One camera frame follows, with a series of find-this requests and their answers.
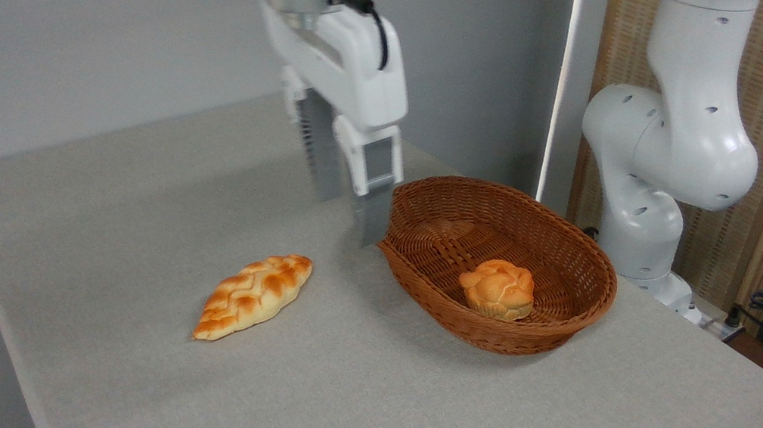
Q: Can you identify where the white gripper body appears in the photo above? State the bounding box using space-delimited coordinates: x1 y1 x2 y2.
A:
243 0 424 137

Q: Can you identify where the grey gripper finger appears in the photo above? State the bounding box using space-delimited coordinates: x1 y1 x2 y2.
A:
314 114 414 253
262 64 367 207

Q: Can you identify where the round orange bread bun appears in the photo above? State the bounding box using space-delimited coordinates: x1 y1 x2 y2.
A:
453 253 541 327

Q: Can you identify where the braided golden bread loaf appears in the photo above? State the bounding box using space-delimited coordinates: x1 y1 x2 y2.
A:
191 240 315 357

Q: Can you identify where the brown wicker basket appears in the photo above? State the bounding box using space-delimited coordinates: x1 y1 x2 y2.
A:
363 164 632 371

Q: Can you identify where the white vertical pole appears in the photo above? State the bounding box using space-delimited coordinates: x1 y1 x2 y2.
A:
534 0 587 205

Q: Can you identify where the grey tablecloth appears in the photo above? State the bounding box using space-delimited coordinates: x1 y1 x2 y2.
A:
0 50 763 428

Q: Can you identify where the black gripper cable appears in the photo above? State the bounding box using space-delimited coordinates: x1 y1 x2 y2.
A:
321 0 399 73

